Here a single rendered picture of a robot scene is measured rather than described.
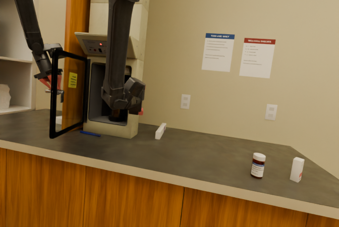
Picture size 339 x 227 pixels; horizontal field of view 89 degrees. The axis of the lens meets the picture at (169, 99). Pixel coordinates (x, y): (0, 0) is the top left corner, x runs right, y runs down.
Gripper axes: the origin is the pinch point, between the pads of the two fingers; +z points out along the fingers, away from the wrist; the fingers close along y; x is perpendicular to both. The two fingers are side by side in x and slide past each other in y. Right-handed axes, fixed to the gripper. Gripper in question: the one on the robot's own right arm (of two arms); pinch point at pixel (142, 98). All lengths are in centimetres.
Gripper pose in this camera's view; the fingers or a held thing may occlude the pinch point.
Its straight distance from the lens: 88.0
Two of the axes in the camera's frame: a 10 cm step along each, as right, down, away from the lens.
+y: 1.0, -9.9, -1.0
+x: -9.8, -1.2, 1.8
